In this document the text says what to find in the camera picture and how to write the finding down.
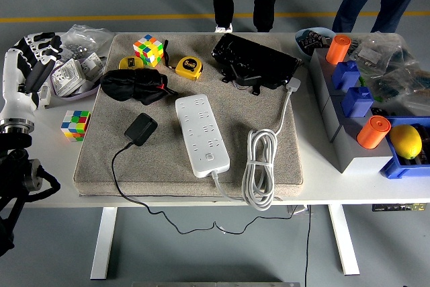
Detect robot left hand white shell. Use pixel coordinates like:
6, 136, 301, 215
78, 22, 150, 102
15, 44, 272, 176
0, 32, 64, 120

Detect thin black adapter cord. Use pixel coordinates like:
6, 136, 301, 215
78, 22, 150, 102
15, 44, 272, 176
112, 144, 300, 236

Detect black power adapter plug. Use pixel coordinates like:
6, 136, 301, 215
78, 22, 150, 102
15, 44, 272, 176
124, 112, 159, 148

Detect white power strip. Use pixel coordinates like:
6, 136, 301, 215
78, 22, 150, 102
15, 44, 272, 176
175, 93, 231, 179

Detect white circuit breaker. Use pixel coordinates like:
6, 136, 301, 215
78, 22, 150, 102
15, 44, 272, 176
37, 81, 52, 109

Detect large white socket panel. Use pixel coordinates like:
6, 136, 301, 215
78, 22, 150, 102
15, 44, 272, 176
50, 57, 85, 96

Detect multicolour puzzle cube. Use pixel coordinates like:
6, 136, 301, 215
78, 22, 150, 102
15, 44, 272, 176
60, 110, 92, 142
132, 34, 165, 68

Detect purple tray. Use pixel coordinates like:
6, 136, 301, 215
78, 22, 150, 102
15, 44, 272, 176
49, 58, 101, 98

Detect small white socket panel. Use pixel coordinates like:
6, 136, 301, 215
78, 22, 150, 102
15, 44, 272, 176
80, 50, 105, 78

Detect clear bag of screws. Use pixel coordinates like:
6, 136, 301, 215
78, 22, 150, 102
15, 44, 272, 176
56, 24, 115, 66

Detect small yellow tape measure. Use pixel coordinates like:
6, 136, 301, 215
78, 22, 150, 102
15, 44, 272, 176
118, 55, 145, 70

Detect black fabric pouch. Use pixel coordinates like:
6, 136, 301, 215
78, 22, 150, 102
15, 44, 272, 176
99, 68, 179, 106

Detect white table leg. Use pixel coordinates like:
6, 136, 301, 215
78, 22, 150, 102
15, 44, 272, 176
327, 204, 361, 276
89, 206, 118, 280

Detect large yellow tape measure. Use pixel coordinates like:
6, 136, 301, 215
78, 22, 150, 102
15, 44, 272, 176
175, 56, 205, 81

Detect grey-brown mat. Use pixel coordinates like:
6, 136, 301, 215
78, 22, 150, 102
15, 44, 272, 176
73, 33, 305, 199

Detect black wrapped device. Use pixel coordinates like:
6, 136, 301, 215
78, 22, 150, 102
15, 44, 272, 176
211, 33, 302, 96

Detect light blue bowl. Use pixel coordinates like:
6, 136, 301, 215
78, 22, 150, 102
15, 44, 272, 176
294, 27, 337, 59

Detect black circuit boards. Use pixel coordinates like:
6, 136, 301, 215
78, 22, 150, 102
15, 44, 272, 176
300, 30, 332, 49

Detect grey box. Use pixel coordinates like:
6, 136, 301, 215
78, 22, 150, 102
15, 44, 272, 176
320, 93, 394, 174
308, 47, 350, 113

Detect orange cylinder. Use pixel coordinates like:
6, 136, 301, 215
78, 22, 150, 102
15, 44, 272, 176
356, 115, 392, 150
325, 34, 352, 66

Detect blue plastic block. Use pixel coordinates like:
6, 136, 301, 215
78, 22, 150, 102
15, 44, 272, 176
331, 60, 361, 92
341, 85, 375, 119

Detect small black parts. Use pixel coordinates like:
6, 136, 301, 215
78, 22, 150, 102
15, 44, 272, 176
371, 107, 396, 120

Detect clear bag of electronic parts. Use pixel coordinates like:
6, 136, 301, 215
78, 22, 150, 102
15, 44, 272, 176
349, 32, 421, 78
364, 65, 430, 118

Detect blue plastic bin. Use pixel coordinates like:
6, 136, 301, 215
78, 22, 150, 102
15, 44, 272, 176
380, 115, 430, 180

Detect black table control panel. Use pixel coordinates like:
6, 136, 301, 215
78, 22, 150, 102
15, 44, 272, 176
372, 202, 429, 213

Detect yellow lemon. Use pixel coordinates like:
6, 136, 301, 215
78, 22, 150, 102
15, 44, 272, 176
389, 124, 423, 160

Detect white power strip cable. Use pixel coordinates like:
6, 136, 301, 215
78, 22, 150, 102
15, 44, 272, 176
210, 77, 302, 213

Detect black hanging cable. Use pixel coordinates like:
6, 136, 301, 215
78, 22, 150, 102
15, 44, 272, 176
304, 204, 312, 287

